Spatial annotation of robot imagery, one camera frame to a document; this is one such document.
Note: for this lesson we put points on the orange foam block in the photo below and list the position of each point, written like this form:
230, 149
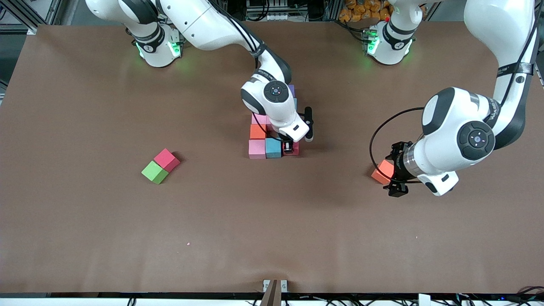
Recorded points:
382, 170
257, 131

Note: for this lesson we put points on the red foam block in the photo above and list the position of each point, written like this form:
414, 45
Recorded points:
296, 149
166, 160

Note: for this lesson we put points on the bag of orange items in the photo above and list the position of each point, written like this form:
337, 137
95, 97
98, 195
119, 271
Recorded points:
361, 10

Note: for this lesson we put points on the purple foam block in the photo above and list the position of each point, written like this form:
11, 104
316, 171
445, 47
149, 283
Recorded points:
291, 89

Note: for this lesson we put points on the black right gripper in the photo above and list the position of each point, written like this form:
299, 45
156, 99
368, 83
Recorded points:
288, 147

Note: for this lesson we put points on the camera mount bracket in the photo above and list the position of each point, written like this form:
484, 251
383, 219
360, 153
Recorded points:
272, 295

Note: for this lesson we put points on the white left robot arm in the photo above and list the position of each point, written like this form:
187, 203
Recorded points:
442, 148

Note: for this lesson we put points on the aluminium frame profile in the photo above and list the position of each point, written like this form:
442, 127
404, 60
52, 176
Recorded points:
32, 30

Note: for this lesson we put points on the green foam block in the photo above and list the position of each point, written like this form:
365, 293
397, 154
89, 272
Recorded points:
154, 172

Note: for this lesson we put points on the small white device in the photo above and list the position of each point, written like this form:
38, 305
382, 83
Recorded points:
277, 17

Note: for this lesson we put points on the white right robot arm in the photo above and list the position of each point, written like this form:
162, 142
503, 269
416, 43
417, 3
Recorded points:
280, 112

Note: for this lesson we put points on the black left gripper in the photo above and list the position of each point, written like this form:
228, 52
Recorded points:
398, 165

